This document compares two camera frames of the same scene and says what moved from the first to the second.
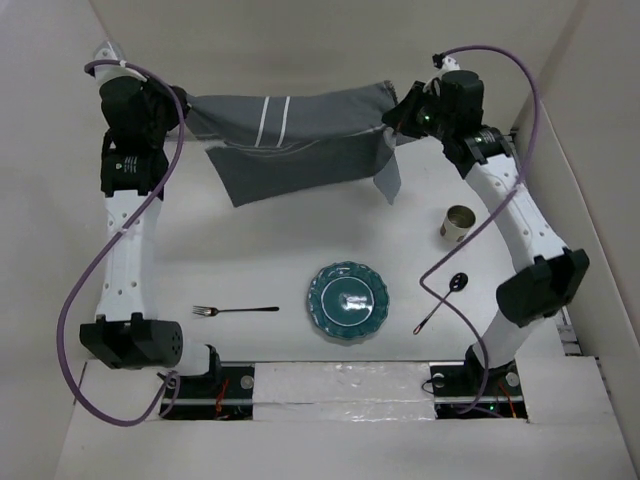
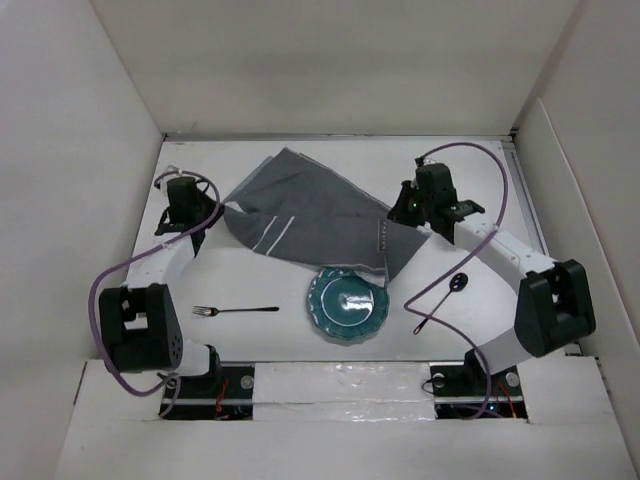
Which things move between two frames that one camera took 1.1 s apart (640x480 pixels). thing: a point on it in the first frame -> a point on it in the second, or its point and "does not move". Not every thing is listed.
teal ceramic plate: x=347 y=299 does not move
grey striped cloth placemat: x=271 y=145 -> x=290 y=207
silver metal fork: x=210 y=311 does not move
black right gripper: x=402 y=116 -> x=398 y=212
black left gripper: x=162 y=90 -> x=211 y=203
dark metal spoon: x=458 y=282 does not move
